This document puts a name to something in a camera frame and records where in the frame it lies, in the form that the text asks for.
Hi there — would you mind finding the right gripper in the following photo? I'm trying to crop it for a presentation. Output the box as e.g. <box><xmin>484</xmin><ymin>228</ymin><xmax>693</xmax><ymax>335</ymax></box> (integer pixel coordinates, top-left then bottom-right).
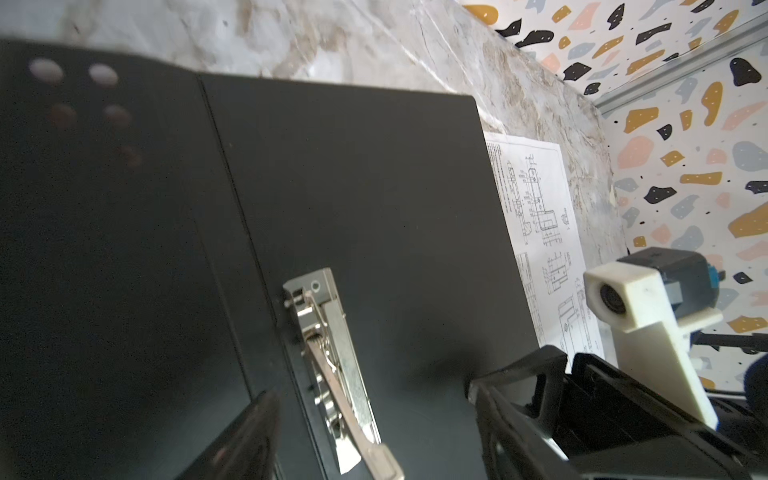
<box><xmin>467</xmin><ymin>345</ymin><xmax>767</xmax><ymax>479</ymax></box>

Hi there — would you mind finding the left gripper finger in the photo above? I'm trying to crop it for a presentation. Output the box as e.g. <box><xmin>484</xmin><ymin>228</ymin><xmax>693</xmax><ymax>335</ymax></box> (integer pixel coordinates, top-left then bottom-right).
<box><xmin>177</xmin><ymin>390</ymin><xmax>280</xmax><ymax>479</ymax></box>

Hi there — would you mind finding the orange folder black inside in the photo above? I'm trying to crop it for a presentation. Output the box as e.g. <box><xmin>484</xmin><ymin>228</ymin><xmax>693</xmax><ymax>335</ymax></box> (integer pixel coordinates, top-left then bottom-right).
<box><xmin>1</xmin><ymin>40</ymin><xmax>537</xmax><ymax>479</ymax></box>

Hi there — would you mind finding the paper with technical drawings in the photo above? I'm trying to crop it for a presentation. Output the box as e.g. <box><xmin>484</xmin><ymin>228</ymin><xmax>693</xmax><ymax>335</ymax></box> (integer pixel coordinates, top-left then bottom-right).
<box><xmin>484</xmin><ymin>132</ymin><xmax>604</xmax><ymax>357</ymax></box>

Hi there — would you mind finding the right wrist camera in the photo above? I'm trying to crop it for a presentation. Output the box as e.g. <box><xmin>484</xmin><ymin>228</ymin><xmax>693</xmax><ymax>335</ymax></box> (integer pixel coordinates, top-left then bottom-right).
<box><xmin>583</xmin><ymin>247</ymin><xmax>724</xmax><ymax>429</ymax></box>

